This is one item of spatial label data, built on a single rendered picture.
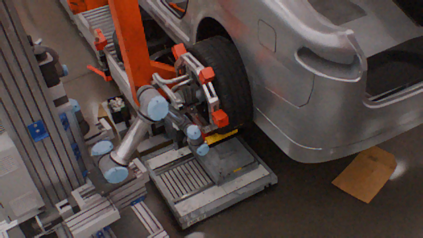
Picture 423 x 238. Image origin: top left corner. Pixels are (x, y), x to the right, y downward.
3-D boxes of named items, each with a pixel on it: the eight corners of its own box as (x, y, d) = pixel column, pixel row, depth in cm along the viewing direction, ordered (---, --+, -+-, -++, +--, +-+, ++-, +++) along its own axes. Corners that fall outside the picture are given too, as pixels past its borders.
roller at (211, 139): (240, 132, 329) (240, 126, 325) (205, 147, 320) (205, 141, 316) (236, 127, 333) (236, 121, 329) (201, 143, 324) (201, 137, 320)
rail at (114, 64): (160, 128, 387) (156, 108, 373) (151, 132, 384) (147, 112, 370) (80, 17, 558) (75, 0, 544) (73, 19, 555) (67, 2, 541)
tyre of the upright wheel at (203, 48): (230, 123, 351) (269, 123, 289) (204, 135, 344) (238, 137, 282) (201, 43, 345) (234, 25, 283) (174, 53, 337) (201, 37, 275)
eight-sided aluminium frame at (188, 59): (223, 143, 307) (217, 79, 272) (214, 147, 305) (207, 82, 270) (188, 102, 345) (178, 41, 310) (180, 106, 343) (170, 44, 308)
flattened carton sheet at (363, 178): (403, 161, 359) (403, 159, 356) (367, 204, 330) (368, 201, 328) (367, 145, 376) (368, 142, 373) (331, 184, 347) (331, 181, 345)
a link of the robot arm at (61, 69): (53, 38, 252) (65, 63, 299) (32, 42, 249) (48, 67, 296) (59, 57, 250) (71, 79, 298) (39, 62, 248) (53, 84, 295)
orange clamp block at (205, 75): (213, 80, 284) (215, 75, 275) (201, 85, 281) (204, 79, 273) (207, 71, 285) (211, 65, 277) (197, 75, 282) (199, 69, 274)
